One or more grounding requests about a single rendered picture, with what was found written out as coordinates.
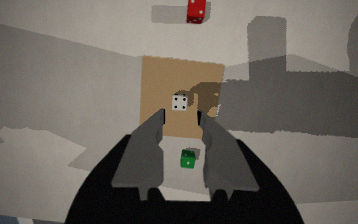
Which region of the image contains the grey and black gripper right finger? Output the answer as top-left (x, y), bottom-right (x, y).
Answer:
top-left (197, 110), bottom-right (305, 224)

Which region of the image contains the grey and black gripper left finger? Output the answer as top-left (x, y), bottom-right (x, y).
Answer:
top-left (64, 108), bottom-right (165, 224)

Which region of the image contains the tan flat mat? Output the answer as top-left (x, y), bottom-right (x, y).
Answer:
top-left (140, 55), bottom-right (224, 139)

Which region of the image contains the white die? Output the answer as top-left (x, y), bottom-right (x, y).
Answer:
top-left (172, 94), bottom-right (188, 111)

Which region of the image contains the green die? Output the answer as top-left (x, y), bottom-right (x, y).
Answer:
top-left (180, 150), bottom-right (196, 169)

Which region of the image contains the red die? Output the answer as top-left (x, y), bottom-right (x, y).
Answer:
top-left (186, 0), bottom-right (206, 24)

